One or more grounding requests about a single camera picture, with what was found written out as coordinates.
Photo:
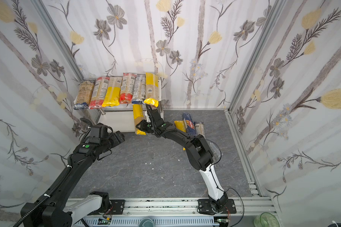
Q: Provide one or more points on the blue clear label spaghetti pack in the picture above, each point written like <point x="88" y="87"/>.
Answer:
<point x="139" y="93"/>

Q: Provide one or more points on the green glass bowl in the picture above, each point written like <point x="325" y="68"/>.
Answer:
<point x="266" y="220"/>

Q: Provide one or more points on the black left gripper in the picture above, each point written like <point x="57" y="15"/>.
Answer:
<point x="95" y="131"/>

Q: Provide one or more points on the yellow Pastatime pack front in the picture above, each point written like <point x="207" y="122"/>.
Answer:
<point x="138" y="117"/>

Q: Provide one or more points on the clear blue-end spaghetti pack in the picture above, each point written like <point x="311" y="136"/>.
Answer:
<point x="199" y="126"/>

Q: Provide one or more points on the blue Barilla spaghetti pack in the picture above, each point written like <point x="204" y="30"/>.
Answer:
<point x="189" y="125"/>

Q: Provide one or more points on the yellow-top spaghetti pack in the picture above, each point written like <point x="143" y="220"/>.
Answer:
<point x="151" y="90"/>

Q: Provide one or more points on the yellow pastatime pack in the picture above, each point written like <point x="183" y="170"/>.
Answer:
<point x="138" y="117"/>
<point x="180" y="126"/>

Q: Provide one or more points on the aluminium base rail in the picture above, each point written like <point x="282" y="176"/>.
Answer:
<point x="180" y="212"/>

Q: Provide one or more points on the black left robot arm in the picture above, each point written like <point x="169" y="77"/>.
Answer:
<point x="48" y="209"/>

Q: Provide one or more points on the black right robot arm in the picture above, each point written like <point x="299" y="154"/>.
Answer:
<point x="198" y="152"/>

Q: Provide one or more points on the white two-tier shelf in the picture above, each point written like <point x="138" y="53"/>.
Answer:
<point x="121" y="117"/>

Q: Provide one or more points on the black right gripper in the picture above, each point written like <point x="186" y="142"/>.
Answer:
<point x="153" y="123"/>

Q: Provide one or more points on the red-end spaghetti pack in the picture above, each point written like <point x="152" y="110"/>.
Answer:
<point x="99" y="92"/>
<point x="127" y="88"/>

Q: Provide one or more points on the yellow-end spaghetti pack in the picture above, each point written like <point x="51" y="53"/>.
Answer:
<point x="112" y="97"/>

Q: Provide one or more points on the dark blue-top spaghetti pack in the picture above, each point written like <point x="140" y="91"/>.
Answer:
<point x="84" y="96"/>

